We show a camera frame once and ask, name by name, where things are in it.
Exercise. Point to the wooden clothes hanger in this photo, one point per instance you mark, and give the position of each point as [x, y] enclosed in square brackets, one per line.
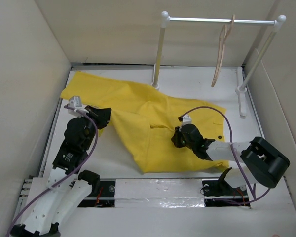
[225, 32]

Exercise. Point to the yellow trousers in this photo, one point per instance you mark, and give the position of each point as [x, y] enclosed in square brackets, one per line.
[145, 119]

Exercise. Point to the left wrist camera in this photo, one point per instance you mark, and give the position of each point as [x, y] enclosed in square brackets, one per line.
[75, 104]

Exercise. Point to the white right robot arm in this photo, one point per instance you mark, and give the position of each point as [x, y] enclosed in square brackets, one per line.
[261, 162]

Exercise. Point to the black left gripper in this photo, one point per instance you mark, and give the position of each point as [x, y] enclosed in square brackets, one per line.
[101, 115]

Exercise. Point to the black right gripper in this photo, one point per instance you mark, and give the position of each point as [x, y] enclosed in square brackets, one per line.
[175, 138]

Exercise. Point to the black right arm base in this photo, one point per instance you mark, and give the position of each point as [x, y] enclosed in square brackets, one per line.
[218, 193]

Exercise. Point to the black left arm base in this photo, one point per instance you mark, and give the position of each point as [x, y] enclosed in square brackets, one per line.
[104, 198]

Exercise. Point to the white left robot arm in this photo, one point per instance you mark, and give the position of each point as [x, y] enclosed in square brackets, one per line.
[67, 186]

